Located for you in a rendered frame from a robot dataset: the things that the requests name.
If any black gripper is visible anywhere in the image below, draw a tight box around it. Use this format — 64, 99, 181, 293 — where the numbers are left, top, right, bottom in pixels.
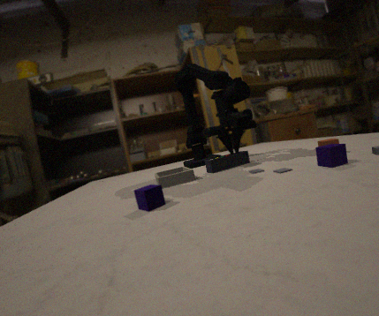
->
201, 106, 257, 154

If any brown cube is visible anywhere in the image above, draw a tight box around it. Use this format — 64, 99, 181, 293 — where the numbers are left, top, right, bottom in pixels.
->
317, 138, 339, 147

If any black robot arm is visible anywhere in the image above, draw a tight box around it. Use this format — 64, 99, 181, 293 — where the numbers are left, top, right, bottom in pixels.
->
175, 64, 253, 161

